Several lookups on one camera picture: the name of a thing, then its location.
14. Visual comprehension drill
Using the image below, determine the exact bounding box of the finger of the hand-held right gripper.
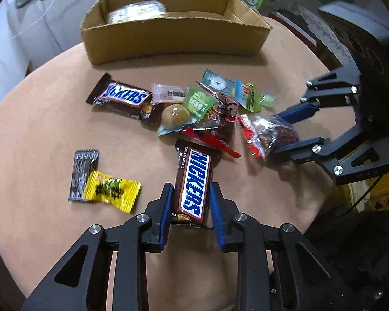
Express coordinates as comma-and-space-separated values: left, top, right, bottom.
276, 63, 364, 124
268, 126, 389, 186

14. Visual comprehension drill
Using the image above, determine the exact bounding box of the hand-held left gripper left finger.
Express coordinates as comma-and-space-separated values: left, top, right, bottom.
21, 183, 175, 311

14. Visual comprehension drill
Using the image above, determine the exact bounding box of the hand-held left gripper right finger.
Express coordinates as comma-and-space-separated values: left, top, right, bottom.
209, 182, 354, 311

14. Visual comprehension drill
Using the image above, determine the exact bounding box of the clear red-edged nut packet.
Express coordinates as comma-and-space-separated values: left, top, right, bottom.
238, 113, 300, 159

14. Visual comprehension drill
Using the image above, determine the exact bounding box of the brown chocolate bar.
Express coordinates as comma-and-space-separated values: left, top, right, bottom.
86, 73, 156, 124
171, 138, 221, 225

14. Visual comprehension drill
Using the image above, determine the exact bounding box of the yellow green jelly packet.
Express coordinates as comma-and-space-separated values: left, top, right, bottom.
231, 80, 277, 113

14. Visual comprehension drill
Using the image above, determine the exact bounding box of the yellow candy packet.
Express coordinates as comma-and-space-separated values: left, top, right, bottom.
84, 170, 142, 214

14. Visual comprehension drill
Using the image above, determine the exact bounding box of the dark red dates packet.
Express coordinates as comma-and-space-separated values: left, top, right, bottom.
194, 91, 239, 146

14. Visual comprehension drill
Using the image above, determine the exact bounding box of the teal and white candy packet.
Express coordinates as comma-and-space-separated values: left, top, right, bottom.
201, 69, 237, 99

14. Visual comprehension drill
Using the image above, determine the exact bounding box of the silver black candy packet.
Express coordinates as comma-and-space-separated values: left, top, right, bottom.
68, 149, 99, 202

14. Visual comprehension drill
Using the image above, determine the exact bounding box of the green leaf print packet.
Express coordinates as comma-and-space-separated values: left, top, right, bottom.
183, 86, 219, 122

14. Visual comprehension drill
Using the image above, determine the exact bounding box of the cardboard box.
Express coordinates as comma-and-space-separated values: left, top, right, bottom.
80, 0, 272, 65

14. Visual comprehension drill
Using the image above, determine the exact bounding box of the red serrated wrapper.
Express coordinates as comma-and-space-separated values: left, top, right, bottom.
182, 127, 242, 159

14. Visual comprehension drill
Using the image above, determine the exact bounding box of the white lace cloth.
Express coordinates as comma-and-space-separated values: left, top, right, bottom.
295, 3, 354, 68

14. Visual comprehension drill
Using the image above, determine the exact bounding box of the yellow box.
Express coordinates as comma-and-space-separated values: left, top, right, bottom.
332, 181, 389, 214

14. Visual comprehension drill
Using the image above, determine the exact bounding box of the dark fuzzy clothing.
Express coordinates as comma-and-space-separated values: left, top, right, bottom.
306, 207, 389, 311

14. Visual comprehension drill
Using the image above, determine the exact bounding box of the small pink candy packet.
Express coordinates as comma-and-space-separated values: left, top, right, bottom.
151, 83, 189, 105

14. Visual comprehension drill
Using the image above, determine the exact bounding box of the large pale snack packet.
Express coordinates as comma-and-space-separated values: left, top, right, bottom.
106, 0, 167, 24

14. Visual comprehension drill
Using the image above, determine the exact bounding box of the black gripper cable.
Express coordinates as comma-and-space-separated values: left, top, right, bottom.
344, 170, 387, 217

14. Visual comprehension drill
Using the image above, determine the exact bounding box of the white cable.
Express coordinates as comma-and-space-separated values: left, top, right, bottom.
11, 0, 88, 39

